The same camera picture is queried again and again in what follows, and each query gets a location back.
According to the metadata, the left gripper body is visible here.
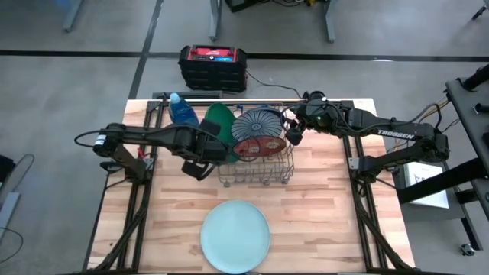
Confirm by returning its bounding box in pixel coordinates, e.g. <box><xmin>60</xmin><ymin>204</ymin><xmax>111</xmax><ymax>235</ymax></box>
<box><xmin>179</xmin><ymin>121</ymin><xmax>232</xmax><ymax>165</ymax></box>

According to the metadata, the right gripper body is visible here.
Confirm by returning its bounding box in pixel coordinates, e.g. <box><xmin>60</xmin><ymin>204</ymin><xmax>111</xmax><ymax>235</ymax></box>
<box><xmin>297</xmin><ymin>93</ymin><xmax>347</xmax><ymax>134</ymax></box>

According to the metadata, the green deep plate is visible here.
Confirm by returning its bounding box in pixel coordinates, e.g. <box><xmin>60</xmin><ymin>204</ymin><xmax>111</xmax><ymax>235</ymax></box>
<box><xmin>204</xmin><ymin>102</ymin><xmax>241</xmax><ymax>165</ymax></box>

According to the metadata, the red daisy plate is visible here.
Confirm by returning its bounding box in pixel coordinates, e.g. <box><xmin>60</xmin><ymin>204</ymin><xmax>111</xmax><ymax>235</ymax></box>
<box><xmin>232</xmin><ymin>136</ymin><xmax>288</xmax><ymax>159</ymax></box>

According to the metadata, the blue white striped plate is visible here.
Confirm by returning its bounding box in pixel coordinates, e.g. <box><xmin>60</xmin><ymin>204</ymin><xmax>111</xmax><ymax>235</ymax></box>
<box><xmin>231</xmin><ymin>108</ymin><xmax>284</xmax><ymax>143</ymax></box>

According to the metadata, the blue dish soap bottle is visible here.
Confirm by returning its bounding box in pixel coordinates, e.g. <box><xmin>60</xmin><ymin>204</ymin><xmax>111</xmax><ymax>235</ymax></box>
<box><xmin>168</xmin><ymin>92</ymin><xmax>201</xmax><ymax>128</ymax></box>

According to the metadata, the black grille bar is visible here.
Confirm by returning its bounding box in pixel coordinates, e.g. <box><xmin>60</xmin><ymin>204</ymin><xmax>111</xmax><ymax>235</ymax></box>
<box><xmin>152</xmin><ymin>90</ymin><xmax>223</xmax><ymax>101</ymax></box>

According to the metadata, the red black power station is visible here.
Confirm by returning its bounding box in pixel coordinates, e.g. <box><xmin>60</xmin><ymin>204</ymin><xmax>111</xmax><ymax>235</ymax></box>
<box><xmin>178</xmin><ymin>44</ymin><xmax>248</xmax><ymax>93</ymax></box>

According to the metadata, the pale blue plate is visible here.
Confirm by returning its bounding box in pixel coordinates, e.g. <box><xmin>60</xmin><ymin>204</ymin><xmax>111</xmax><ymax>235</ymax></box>
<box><xmin>199</xmin><ymin>199</ymin><xmax>272</xmax><ymax>275</ymax></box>

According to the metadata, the white box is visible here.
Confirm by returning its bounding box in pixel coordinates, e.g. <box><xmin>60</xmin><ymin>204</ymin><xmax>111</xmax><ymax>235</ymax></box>
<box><xmin>403</xmin><ymin>160</ymin><xmax>451</xmax><ymax>210</ymax></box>

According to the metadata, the black computer tower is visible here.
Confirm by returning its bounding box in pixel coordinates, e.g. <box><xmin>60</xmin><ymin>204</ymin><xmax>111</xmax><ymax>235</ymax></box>
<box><xmin>224</xmin><ymin>0</ymin><xmax>270</xmax><ymax>13</ymax></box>

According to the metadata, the black metal stand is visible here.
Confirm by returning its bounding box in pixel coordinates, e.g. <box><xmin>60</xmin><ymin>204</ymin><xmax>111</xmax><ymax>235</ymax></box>
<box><xmin>397</xmin><ymin>63</ymin><xmax>489</xmax><ymax>251</ymax></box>

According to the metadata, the black chair leg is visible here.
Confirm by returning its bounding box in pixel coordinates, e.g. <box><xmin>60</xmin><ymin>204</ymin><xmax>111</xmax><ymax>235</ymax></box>
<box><xmin>471</xmin><ymin>0</ymin><xmax>489</xmax><ymax>21</ymax></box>

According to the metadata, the black caster wheel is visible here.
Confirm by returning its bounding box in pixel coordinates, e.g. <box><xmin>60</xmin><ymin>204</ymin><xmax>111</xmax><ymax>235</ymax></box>
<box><xmin>459</xmin><ymin>242</ymin><xmax>477</xmax><ymax>257</ymax></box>

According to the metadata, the grey stand base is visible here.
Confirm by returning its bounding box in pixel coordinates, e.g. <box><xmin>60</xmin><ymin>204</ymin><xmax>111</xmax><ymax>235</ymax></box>
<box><xmin>0</xmin><ymin>153</ymin><xmax>36</xmax><ymax>241</ymax></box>

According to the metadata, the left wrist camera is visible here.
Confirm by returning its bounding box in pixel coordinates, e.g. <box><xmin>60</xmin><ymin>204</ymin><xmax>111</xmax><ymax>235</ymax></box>
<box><xmin>180</xmin><ymin>159</ymin><xmax>215</xmax><ymax>182</ymax></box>

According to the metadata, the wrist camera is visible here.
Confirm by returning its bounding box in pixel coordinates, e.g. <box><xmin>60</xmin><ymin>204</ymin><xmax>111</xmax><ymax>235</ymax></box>
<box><xmin>180</xmin><ymin>159</ymin><xmax>215</xmax><ymax>182</ymax></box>
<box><xmin>285</xmin><ymin>128</ymin><xmax>306</xmax><ymax>147</ymax></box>

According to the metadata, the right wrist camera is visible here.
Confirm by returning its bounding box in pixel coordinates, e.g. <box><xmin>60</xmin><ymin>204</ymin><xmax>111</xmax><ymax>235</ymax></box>
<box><xmin>285</xmin><ymin>128</ymin><xmax>306</xmax><ymax>147</ymax></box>

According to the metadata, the grey wire dish rack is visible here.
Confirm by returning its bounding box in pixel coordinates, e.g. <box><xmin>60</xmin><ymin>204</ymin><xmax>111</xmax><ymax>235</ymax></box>
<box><xmin>215</xmin><ymin>101</ymin><xmax>295</xmax><ymax>189</ymax></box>

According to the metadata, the black aluminium table frame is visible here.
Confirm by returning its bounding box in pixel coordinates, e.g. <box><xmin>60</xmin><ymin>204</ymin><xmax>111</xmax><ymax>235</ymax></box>
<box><xmin>82</xmin><ymin>98</ymin><xmax>412</xmax><ymax>274</ymax></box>

